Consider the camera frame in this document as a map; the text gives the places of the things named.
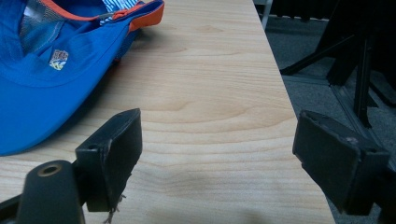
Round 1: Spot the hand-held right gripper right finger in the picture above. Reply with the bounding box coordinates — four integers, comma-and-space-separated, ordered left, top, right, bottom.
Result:
291, 109, 391, 217

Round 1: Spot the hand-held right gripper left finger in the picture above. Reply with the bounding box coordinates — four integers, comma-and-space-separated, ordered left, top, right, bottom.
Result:
75, 107, 144, 213

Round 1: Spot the blue and orange cap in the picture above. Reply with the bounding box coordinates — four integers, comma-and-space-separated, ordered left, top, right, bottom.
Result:
0, 0, 165, 157

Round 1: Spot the blue white striped cloth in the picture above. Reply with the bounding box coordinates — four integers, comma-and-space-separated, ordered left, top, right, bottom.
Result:
98, 0, 145, 26

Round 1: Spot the white table leg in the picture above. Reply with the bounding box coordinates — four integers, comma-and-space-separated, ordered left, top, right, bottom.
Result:
261, 0, 275, 31

